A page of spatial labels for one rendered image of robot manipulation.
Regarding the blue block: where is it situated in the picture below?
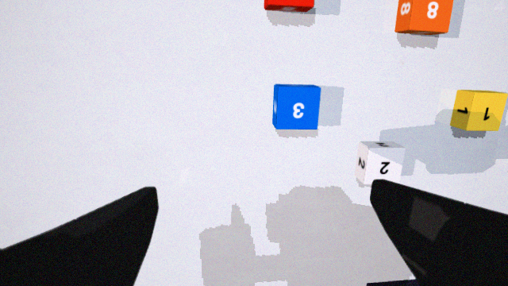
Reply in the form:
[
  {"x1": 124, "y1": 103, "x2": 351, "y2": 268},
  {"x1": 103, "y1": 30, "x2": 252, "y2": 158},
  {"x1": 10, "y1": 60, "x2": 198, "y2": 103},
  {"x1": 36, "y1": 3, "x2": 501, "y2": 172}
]
[{"x1": 272, "y1": 84, "x2": 321, "y2": 129}]

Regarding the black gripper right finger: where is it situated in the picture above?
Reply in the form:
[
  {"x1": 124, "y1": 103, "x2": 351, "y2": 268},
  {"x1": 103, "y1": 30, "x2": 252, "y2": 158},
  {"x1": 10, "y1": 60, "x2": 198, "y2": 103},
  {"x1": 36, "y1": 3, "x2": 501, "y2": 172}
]
[{"x1": 370, "y1": 179, "x2": 508, "y2": 286}]

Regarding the orange block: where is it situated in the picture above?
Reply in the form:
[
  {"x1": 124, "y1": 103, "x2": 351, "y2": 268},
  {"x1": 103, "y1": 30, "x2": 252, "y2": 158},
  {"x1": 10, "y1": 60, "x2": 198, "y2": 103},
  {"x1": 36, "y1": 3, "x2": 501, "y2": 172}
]
[{"x1": 394, "y1": 0, "x2": 453, "y2": 35}]

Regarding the white cube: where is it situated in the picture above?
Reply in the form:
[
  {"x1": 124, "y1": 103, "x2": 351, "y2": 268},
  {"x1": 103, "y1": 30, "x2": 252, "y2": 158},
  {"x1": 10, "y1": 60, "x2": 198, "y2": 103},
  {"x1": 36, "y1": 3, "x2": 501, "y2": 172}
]
[{"x1": 355, "y1": 141, "x2": 406, "y2": 184}]

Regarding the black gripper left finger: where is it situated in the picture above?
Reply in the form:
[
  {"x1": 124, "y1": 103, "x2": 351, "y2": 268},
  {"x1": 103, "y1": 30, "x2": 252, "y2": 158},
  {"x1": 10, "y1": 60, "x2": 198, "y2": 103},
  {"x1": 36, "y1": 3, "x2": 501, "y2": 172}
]
[{"x1": 0, "y1": 186, "x2": 159, "y2": 286}]

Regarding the red block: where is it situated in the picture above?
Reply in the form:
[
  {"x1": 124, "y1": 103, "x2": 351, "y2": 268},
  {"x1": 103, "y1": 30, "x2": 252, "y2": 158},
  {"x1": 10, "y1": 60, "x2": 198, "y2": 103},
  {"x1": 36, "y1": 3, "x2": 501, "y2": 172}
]
[{"x1": 264, "y1": 0, "x2": 314, "y2": 12}]

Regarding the yellow block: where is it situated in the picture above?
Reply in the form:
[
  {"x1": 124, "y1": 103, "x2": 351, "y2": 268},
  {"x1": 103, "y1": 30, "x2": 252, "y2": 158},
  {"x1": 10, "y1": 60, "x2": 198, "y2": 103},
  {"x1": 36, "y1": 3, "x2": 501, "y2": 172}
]
[{"x1": 450, "y1": 90, "x2": 508, "y2": 131}]

